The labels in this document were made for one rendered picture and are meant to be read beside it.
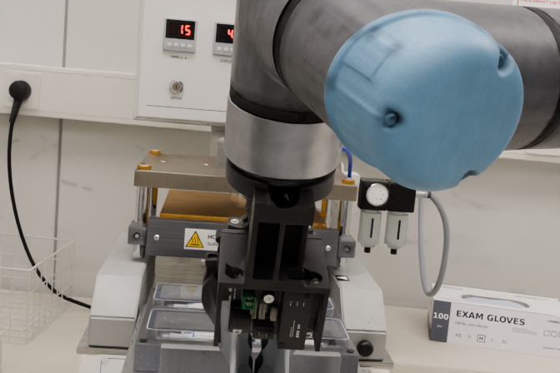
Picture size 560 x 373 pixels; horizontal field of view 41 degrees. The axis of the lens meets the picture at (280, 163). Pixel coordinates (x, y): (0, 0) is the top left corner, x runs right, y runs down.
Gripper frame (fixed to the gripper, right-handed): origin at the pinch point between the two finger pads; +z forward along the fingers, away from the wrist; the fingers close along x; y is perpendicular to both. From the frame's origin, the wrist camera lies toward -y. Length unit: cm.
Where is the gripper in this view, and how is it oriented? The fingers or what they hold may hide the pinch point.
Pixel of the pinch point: (252, 370)
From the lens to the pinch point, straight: 61.0
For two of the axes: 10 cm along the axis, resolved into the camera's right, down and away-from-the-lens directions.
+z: -1.1, 8.8, 4.6
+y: 0.5, 4.6, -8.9
